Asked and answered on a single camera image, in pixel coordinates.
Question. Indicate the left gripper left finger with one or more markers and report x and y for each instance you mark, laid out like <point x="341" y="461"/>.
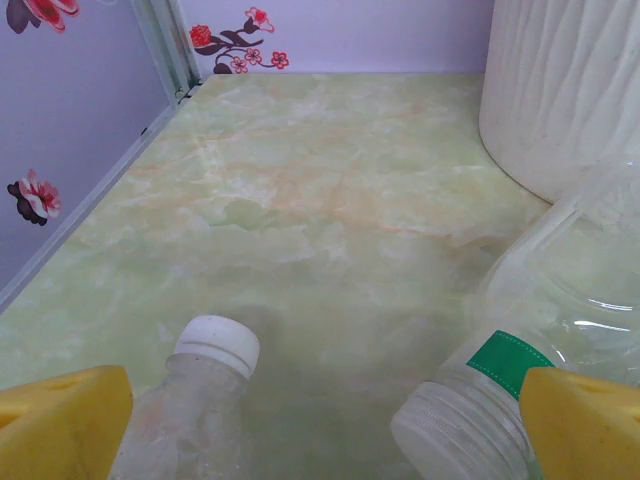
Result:
<point x="60" y="430"/>

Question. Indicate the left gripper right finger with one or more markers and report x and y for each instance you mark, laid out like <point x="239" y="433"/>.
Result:
<point x="585" y="430"/>

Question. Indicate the clear bottle green neck label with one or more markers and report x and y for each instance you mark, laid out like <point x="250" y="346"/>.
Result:
<point x="550" y="300"/>

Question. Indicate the pale green white-capped bottle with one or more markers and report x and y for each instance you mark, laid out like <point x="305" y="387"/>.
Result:
<point x="200" y="410"/>

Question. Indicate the cream plastic bin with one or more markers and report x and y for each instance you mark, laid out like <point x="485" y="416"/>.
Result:
<point x="550" y="100"/>

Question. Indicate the aluminium frame rail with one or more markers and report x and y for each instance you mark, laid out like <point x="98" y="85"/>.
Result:
<point x="100" y="195"/>

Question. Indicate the aluminium frame post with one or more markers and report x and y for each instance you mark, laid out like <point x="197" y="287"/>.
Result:
<point x="170" y="50"/>

